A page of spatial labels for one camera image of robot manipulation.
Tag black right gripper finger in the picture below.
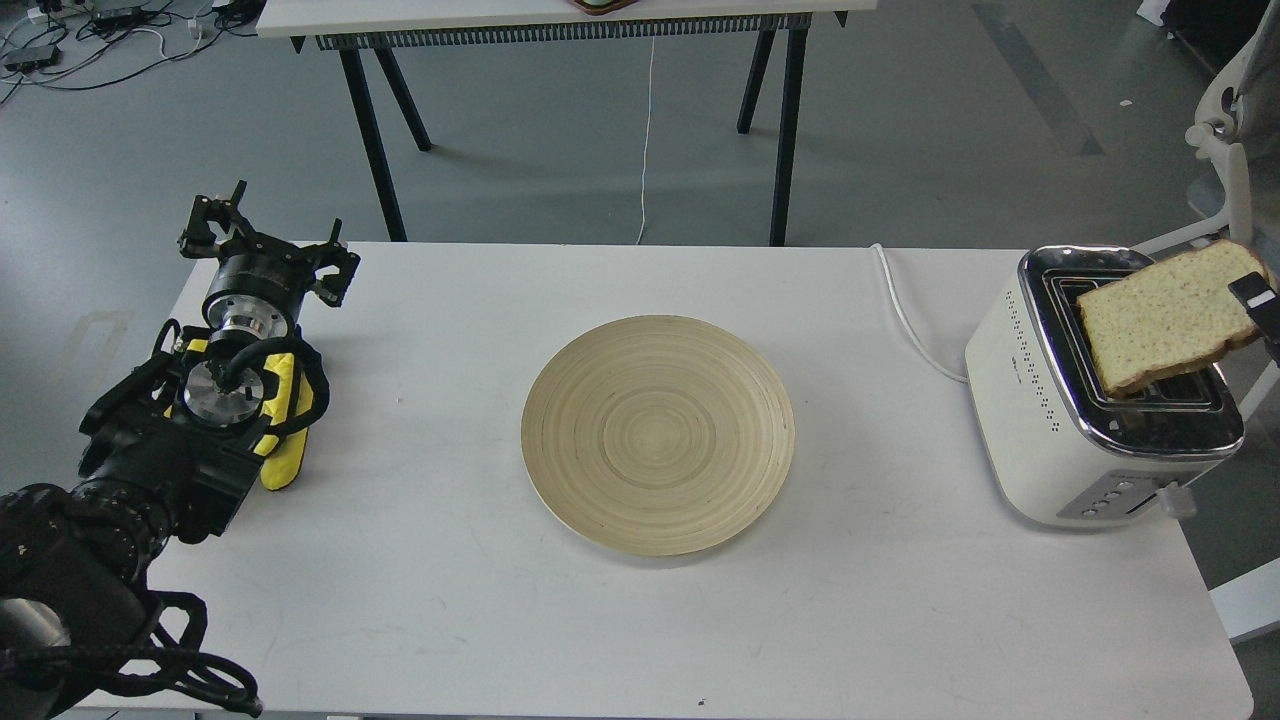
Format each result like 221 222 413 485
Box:
1228 272 1280 366

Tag white toaster power cable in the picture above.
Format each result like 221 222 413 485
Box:
872 243 972 386

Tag yellow cloth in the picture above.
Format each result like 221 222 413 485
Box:
166 327 330 491

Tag white hanging cable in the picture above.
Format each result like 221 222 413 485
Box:
634 36 657 246

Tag round wooden plate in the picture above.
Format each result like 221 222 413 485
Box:
520 315 797 557

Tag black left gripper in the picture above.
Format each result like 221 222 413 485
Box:
178 181 361 328

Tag slice of brown bread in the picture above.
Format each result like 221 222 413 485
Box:
1078 240 1277 398

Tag floor cables and power strips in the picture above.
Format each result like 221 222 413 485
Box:
0 0 268 101

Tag white background table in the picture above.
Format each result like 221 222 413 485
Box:
255 1 874 247

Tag brown object on background table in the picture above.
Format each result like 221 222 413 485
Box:
570 0 636 15

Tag white chrome toaster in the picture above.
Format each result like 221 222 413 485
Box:
965 245 1245 530

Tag white office chair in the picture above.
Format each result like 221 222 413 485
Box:
1117 1 1277 419

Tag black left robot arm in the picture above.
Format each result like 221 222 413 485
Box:
1 182 360 719

